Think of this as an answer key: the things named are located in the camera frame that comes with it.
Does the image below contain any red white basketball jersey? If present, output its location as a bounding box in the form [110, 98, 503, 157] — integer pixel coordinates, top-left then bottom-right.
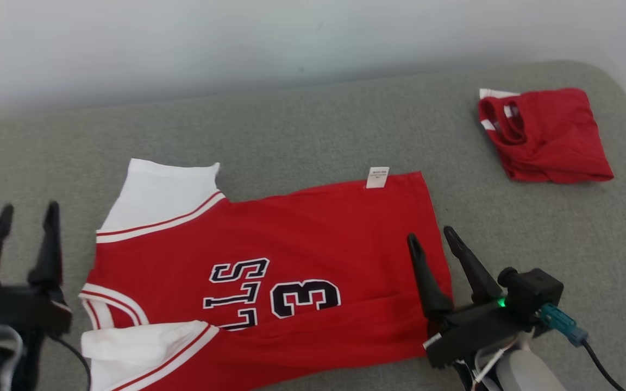
[78, 158, 453, 391]

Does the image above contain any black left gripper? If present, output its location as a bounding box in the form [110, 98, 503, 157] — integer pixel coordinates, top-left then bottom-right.
[0, 201, 73, 391]

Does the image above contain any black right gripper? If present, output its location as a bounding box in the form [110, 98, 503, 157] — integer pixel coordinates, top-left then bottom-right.
[406, 226, 536, 370]

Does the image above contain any black cable teal connector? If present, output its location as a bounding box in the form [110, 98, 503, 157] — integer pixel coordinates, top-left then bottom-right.
[539, 303, 626, 391]

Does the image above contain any red shorts number 23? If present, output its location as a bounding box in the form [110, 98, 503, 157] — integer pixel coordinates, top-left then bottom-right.
[478, 87, 615, 184]

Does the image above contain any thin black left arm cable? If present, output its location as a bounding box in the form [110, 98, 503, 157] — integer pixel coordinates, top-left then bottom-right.
[47, 333, 92, 391]

